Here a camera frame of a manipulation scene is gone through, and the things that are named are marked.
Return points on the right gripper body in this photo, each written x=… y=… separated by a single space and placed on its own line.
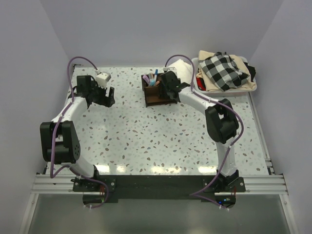
x=164 y=91

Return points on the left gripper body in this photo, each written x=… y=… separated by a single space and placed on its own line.
x=99 y=93

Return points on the brown wooden desk organizer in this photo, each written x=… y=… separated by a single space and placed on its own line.
x=151 y=94

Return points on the blue white marker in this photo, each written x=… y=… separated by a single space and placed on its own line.
x=155 y=75

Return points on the pink highlighter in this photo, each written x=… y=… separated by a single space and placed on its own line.
x=147 y=80

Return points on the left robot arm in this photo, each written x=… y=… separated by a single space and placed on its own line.
x=59 y=139

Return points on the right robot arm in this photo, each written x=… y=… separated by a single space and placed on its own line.
x=221 y=120

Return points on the white folded towel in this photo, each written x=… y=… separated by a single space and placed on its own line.
x=185 y=71

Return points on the red item in basket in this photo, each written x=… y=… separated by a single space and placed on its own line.
x=201 y=84

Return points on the checkered black white cloth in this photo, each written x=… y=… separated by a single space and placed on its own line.
x=224 y=70

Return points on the white laundry basket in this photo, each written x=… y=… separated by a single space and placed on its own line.
x=224 y=78

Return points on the beige cloth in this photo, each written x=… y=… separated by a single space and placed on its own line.
x=234 y=73

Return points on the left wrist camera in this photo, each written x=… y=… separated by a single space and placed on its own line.
x=102 y=79

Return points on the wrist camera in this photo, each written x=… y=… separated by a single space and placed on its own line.
x=102 y=79
x=170 y=69

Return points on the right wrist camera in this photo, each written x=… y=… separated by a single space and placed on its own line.
x=170 y=69

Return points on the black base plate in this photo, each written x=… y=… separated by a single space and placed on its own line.
x=112 y=188

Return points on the aluminium rail frame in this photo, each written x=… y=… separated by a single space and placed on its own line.
x=254 y=184

